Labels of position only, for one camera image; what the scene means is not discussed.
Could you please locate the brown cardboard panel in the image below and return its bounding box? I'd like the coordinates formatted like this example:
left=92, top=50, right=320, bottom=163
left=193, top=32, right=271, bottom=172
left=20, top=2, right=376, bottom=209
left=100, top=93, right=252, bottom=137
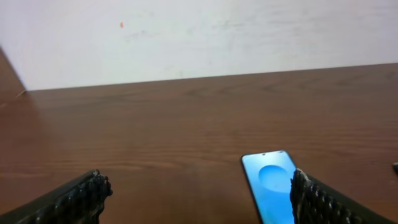
left=0, top=49, right=26, bottom=107

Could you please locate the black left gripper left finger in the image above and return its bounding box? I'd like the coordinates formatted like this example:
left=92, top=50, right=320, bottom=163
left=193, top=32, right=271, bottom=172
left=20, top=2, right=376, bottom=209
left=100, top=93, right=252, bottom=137
left=1, top=169, right=113, bottom=224

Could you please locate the blue screen smartphone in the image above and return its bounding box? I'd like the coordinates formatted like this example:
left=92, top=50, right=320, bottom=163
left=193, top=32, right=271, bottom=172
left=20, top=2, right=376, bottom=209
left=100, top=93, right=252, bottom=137
left=241, top=151, right=296, bottom=224

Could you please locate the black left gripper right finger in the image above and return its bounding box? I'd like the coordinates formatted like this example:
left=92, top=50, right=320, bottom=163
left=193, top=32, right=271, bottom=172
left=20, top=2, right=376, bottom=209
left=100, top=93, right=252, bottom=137
left=290, top=169, right=396, bottom=224

